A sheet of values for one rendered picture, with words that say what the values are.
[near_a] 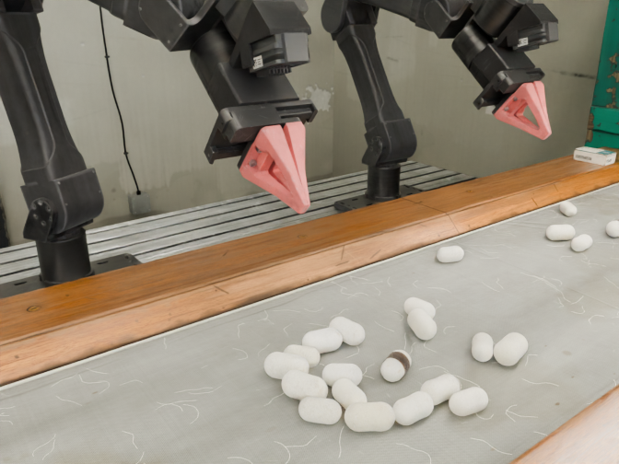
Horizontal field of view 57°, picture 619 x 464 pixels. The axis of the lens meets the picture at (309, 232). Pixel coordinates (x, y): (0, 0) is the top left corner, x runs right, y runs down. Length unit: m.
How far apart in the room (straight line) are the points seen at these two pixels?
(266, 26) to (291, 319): 0.27
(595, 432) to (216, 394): 0.27
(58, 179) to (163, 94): 1.86
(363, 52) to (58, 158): 0.59
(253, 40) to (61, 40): 1.94
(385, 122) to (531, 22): 0.32
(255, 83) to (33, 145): 0.32
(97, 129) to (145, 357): 2.02
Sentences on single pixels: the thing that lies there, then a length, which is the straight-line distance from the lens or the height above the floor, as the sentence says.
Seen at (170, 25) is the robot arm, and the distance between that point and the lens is 0.60.
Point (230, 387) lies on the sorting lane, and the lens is 0.47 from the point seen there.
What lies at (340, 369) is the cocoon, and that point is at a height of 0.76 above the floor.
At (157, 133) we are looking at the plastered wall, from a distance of 2.59.
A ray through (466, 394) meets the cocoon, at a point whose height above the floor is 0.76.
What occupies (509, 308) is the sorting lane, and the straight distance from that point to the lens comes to 0.61.
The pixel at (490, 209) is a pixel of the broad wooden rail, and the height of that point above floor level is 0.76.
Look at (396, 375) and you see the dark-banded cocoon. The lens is 0.47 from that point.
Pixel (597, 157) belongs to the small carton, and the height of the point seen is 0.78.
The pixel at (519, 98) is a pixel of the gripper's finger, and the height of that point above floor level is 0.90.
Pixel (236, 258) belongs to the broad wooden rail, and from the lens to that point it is 0.63.
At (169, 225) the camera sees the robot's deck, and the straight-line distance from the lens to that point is 1.04.
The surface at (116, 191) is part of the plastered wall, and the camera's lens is 2.57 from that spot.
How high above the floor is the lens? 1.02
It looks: 21 degrees down
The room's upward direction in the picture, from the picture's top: straight up
